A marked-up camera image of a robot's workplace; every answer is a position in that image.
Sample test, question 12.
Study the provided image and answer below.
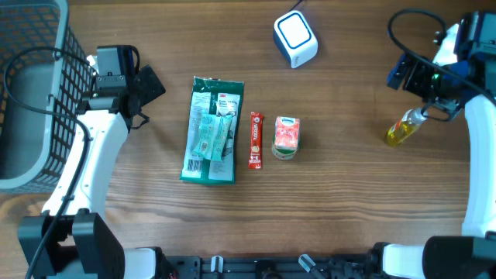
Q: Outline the red tissue pack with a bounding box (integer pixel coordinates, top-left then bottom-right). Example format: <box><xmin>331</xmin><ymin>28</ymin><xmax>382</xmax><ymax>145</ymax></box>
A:
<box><xmin>274</xmin><ymin>116</ymin><xmax>300</xmax><ymax>150</ymax></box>

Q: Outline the left camera cable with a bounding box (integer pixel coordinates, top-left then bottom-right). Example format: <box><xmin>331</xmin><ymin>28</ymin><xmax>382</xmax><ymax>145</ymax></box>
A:
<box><xmin>2</xmin><ymin>46</ymin><xmax>98</xmax><ymax>279</ymax></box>

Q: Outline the grey plastic mesh basket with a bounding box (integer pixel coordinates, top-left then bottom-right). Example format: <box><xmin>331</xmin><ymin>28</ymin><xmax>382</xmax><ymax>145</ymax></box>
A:
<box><xmin>1</xmin><ymin>0</ymin><xmax>92</xmax><ymax>194</ymax></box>

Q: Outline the teal snack packet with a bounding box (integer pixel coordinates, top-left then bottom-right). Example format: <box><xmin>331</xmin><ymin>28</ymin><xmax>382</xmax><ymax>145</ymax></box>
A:
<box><xmin>193</xmin><ymin>113</ymin><xmax>233</xmax><ymax>162</ymax></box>

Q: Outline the yellow dish soap bottle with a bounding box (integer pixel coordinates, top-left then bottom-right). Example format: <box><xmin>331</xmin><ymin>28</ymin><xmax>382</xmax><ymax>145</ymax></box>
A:
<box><xmin>384</xmin><ymin>108</ymin><xmax>427</xmax><ymax>146</ymax></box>

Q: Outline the green sponge package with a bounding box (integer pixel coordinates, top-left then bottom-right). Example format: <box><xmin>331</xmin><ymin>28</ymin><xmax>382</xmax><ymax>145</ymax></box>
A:
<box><xmin>180</xmin><ymin>77</ymin><xmax>244</xmax><ymax>184</ymax></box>

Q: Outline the white barcode scanner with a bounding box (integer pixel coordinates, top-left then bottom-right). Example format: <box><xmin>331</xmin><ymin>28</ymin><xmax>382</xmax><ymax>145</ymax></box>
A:
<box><xmin>273</xmin><ymin>10</ymin><xmax>319</xmax><ymax>69</ymax></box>

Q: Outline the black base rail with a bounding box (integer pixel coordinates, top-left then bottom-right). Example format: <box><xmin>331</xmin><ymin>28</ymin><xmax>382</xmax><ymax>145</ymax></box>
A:
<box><xmin>158</xmin><ymin>254</ymin><xmax>387</xmax><ymax>279</ymax></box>

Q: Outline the green lidded cup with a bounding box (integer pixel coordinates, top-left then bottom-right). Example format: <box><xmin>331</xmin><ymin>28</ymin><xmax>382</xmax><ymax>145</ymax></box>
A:
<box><xmin>271</xmin><ymin>136</ymin><xmax>300</xmax><ymax>160</ymax></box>

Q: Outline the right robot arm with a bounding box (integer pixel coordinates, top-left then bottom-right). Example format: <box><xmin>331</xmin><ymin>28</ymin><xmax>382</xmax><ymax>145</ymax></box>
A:
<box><xmin>368</xmin><ymin>8</ymin><xmax>495</xmax><ymax>278</ymax></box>

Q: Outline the red coffee stick sachet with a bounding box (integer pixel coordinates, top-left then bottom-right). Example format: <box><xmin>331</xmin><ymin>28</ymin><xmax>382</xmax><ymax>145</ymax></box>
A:
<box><xmin>248</xmin><ymin>112</ymin><xmax>264</xmax><ymax>169</ymax></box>

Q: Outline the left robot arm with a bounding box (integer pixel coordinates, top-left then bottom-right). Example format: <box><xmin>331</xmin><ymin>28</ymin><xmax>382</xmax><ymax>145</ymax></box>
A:
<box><xmin>18</xmin><ymin>45</ymin><xmax>174</xmax><ymax>278</ymax></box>

